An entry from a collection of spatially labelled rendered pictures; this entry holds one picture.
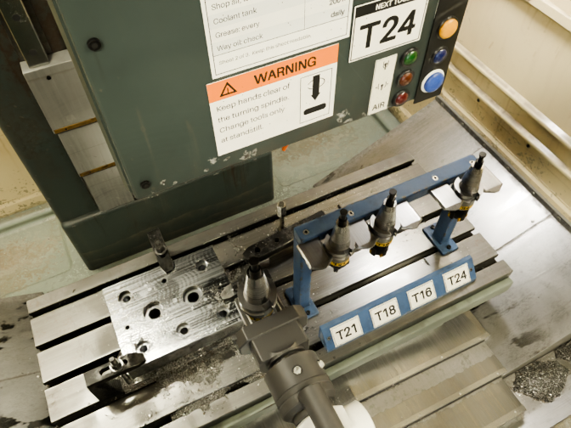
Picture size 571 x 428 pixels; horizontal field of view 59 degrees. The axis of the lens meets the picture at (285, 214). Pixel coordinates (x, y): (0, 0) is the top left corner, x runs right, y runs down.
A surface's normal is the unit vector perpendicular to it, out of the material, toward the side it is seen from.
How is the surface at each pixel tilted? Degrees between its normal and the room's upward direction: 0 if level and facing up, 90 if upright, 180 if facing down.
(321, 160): 0
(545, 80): 90
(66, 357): 0
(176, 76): 90
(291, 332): 1
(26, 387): 24
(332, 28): 90
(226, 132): 90
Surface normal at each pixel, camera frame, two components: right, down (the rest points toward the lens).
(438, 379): 0.11, -0.64
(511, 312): -0.37, -0.40
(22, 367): 0.36, -0.69
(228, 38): 0.44, 0.72
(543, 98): -0.90, 0.36
